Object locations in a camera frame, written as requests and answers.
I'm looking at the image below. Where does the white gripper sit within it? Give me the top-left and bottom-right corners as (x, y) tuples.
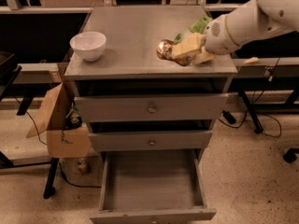
(171, 14), (240, 64)

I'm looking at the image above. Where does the orange soda can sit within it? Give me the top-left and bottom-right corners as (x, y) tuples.
(156, 39), (196, 66)

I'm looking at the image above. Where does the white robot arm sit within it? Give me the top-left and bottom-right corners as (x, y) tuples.
(171, 0), (299, 65)

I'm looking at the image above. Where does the grey top drawer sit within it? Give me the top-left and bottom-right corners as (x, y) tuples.
(75, 93), (228, 122)

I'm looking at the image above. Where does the grey drawer cabinet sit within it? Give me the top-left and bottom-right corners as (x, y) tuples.
(64, 5), (239, 161)

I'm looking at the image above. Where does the grey middle drawer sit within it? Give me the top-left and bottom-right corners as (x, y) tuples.
(90, 131), (212, 151)

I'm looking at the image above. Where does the grey open bottom drawer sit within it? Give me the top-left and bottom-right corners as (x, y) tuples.
(90, 149), (216, 224)

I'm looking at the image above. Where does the small can on floor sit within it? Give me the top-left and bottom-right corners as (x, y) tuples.
(78, 158), (91, 175)

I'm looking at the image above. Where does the green snack bag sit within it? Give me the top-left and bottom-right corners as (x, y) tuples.
(175, 16), (212, 43)

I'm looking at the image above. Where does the yellow foam piece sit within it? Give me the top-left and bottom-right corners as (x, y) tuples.
(243, 57), (259, 64)

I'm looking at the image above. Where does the black power adapter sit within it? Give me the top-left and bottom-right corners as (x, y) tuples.
(222, 110), (236, 124)

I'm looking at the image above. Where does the black stand leg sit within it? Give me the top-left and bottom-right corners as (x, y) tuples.
(238, 91), (263, 134)

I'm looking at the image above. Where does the white ceramic bowl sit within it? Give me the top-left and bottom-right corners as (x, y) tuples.
(70, 32), (107, 61)

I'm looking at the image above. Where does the black chair caster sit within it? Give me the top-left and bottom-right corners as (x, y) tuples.
(283, 148), (299, 163)

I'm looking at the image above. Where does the brown cardboard box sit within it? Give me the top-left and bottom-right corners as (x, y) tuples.
(26, 63), (91, 158)

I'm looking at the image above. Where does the black table leg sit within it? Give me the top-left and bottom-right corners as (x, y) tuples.
(43, 158), (59, 199)

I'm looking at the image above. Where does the black floor cable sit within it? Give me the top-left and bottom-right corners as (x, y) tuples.
(219, 58), (283, 139)

